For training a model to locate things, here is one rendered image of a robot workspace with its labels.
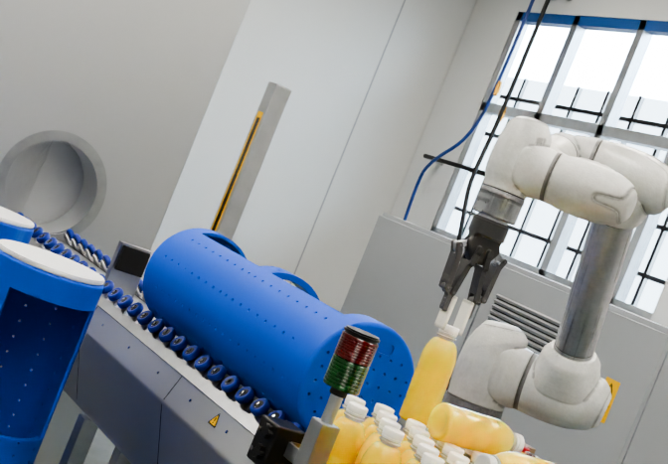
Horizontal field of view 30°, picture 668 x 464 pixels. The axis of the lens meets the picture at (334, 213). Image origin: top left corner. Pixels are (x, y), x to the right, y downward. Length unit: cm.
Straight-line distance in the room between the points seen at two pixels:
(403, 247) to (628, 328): 162
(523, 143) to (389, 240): 336
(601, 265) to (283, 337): 83
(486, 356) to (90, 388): 108
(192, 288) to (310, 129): 517
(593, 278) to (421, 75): 550
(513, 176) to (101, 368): 142
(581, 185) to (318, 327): 62
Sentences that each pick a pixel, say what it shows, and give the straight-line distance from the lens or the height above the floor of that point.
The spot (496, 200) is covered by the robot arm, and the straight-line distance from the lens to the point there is 243.
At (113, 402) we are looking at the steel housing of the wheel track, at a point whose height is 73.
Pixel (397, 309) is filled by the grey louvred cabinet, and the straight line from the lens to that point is 551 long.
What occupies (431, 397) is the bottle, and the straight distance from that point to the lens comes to 246.
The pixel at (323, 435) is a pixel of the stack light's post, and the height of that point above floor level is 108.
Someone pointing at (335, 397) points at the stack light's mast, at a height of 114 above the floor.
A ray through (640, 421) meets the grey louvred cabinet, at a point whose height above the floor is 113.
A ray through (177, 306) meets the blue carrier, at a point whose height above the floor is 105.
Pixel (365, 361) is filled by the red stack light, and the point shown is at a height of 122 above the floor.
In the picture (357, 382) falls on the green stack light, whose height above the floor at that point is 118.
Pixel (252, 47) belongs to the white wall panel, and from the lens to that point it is 795.
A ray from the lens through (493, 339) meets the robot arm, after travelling 322.
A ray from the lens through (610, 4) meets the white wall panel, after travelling 737.
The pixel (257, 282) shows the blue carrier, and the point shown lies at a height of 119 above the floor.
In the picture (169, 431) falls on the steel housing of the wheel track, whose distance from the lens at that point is 299.
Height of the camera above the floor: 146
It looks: 1 degrees down
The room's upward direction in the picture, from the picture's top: 22 degrees clockwise
